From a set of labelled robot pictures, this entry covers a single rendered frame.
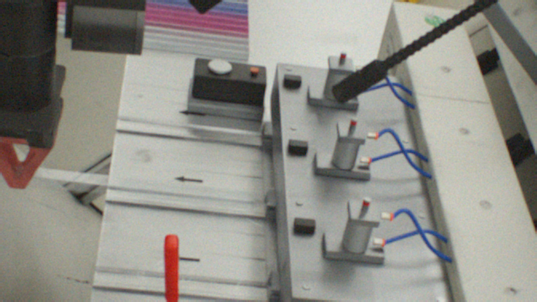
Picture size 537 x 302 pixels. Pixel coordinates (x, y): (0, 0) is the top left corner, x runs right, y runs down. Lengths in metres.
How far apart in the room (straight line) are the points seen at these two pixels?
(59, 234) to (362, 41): 0.55
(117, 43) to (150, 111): 0.24
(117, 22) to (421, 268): 0.32
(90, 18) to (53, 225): 0.73
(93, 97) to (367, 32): 1.23
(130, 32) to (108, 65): 1.53
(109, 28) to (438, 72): 0.39
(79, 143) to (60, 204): 0.94
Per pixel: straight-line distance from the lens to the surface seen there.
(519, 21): 1.13
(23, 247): 1.48
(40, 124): 0.89
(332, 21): 1.31
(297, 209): 0.91
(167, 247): 0.78
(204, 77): 1.08
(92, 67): 2.40
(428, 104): 1.05
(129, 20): 0.86
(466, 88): 1.09
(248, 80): 1.08
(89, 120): 2.48
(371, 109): 1.05
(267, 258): 0.94
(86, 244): 1.59
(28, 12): 0.85
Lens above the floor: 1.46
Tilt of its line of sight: 21 degrees down
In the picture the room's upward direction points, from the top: 58 degrees clockwise
